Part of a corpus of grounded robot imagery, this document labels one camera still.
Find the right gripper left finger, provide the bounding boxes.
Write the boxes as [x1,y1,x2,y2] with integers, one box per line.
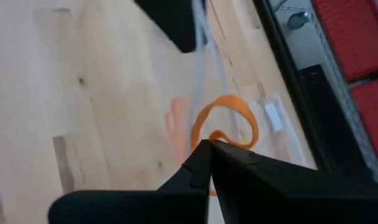
[47,139,213,224]

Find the grey rack caster wheel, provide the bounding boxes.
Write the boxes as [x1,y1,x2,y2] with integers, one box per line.
[287,11,311,31]

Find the black aluminium table frame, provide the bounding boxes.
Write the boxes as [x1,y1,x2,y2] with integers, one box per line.
[252,0,344,177]

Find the red plastic bin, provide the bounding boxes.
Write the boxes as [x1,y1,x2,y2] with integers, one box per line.
[350,77,378,180]
[311,0,378,82]

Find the orange rubber band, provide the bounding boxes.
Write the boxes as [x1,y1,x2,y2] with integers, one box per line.
[190,94,260,197]

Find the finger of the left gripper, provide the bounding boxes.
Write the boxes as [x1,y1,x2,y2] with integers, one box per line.
[134,0,208,54]

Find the clear plastic zip bag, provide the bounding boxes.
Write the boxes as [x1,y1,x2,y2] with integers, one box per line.
[188,0,318,170]

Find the chrome wire shelving rack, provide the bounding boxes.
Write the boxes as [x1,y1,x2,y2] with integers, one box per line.
[280,0,378,186]

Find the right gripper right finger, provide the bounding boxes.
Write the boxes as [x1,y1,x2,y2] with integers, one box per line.
[211,139,378,224]

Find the black perforated box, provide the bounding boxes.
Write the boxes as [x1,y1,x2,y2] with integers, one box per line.
[298,63,375,186]

